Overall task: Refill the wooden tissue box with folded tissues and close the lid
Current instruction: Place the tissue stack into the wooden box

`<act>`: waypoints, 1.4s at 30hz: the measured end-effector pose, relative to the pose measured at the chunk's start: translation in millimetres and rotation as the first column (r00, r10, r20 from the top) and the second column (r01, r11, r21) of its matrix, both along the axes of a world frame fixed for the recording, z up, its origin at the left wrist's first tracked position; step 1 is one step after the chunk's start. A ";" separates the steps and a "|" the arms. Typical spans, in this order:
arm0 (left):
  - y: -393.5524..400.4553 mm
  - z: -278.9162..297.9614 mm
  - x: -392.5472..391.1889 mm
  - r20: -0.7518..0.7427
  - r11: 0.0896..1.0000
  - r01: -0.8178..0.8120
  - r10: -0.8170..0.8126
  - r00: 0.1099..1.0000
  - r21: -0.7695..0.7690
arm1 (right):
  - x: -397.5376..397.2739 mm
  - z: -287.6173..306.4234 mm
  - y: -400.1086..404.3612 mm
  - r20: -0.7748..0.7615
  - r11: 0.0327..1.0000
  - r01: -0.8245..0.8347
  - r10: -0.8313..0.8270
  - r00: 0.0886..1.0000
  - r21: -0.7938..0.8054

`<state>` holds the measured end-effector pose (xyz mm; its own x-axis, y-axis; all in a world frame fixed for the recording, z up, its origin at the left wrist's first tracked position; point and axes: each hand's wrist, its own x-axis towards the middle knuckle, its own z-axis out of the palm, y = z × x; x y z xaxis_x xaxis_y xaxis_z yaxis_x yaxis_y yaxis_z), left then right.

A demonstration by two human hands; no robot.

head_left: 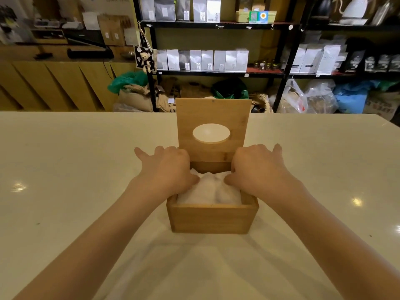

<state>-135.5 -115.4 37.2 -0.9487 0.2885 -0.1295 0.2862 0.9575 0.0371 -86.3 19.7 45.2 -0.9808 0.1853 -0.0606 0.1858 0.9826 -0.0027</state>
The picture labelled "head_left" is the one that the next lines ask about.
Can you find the small metal bowl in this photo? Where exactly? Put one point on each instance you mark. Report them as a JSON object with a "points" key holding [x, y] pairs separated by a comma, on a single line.
{"points": [[127, 55]]}

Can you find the photo collage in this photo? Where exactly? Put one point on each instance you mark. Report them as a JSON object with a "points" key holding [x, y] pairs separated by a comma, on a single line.
{"points": [[12, 24]]}

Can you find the wooden box with holed lid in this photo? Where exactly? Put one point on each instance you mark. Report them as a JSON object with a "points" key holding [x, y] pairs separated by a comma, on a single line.
{"points": [[212, 218]]}

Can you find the black heat sealer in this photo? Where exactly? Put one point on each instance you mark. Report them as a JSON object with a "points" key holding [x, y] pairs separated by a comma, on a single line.
{"points": [[90, 54]]}

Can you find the small black device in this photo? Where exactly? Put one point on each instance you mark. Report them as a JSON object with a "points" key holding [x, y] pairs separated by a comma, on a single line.
{"points": [[43, 56]]}

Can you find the dark grey foil pouch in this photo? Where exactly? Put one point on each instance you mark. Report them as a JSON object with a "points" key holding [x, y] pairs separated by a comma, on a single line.
{"points": [[183, 7]]}

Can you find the wide dark grey pouch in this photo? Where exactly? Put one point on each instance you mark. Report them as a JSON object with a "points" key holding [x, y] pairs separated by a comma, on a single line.
{"points": [[165, 9]]}

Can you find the tall brown carton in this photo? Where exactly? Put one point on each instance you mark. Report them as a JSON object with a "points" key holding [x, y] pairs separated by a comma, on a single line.
{"points": [[47, 7]]}

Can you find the green and blue card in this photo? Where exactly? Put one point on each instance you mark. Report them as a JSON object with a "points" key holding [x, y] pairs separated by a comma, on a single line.
{"points": [[263, 16]]}

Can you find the small grey scale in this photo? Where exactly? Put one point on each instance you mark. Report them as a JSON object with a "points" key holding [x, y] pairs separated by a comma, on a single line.
{"points": [[47, 23]]}

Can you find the row of white pouches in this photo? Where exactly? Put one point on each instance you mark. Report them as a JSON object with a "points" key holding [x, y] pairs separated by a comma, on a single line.
{"points": [[218, 60]]}

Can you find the black white teddy bear bag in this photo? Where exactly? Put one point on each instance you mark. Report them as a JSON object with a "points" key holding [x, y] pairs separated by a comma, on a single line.
{"points": [[144, 60]]}

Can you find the teal plastic bag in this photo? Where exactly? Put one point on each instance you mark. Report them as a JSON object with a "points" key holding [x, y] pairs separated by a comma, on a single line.
{"points": [[125, 81]]}

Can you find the flat white paper bag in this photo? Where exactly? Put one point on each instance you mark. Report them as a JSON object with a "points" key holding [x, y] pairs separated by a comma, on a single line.
{"points": [[90, 21]]}

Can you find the wooden counter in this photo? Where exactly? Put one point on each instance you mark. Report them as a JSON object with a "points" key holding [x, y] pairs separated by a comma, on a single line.
{"points": [[47, 87]]}

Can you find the black gooseneck kettle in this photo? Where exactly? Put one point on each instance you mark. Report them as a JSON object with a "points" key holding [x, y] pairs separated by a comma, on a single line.
{"points": [[323, 7]]}

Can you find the slim steel bottle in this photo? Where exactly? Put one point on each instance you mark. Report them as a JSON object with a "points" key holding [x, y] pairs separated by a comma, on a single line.
{"points": [[381, 14]]}

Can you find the row of small glass jars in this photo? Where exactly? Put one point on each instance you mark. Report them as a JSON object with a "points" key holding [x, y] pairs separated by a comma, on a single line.
{"points": [[265, 66]]}

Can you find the brown paper bag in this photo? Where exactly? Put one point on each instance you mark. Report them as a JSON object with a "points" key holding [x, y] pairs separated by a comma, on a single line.
{"points": [[109, 32], [127, 22]]}

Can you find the wall poster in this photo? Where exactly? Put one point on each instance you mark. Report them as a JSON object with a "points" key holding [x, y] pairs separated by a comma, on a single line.
{"points": [[109, 6]]}

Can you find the person's left forearm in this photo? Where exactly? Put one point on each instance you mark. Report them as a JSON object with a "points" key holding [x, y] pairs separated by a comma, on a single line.
{"points": [[87, 249]]}

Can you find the group of white coffee bags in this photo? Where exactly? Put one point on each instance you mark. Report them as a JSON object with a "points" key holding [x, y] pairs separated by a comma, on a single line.
{"points": [[309, 60]]}

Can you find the person's right hand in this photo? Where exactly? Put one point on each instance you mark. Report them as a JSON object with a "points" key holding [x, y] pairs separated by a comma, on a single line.
{"points": [[259, 171]]}

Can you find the silver foil pouch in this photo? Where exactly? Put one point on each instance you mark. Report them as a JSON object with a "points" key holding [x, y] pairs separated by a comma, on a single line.
{"points": [[147, 9]]}

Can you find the printed burlap sack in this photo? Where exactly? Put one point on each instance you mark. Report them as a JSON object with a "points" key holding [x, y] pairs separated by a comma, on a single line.
{"points": [[381, 106]]}

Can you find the white gooseneck kettle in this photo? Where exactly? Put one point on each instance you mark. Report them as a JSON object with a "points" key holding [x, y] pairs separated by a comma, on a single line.
{"points": [[354, 9]]}

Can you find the person's left hand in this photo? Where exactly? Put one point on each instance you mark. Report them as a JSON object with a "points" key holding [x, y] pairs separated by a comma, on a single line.
{"points": [[165, 171]]}

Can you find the white foil pouch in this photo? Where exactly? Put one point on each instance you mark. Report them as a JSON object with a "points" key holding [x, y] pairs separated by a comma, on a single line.
{"points": [[200, 7], [214, 7]]}

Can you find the blue plastic bag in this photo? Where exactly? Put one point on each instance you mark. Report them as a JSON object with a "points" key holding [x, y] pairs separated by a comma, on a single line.
{"points": [[353, 98]]}

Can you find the person's right forearm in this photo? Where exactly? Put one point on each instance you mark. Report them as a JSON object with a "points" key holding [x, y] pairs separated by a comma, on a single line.
{"points": [[337, 246]]}

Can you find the small white paper bag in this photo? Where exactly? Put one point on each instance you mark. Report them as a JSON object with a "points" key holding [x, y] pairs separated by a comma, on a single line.
{"points": [[131, 37]]}

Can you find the dark green plastic bag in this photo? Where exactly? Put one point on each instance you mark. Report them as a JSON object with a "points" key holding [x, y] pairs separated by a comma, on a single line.
{"points": [[229, 88]]}

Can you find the row of black coffee bags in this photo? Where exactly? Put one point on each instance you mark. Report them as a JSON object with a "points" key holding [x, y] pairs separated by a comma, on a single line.
{"points": [[354, 60]]}

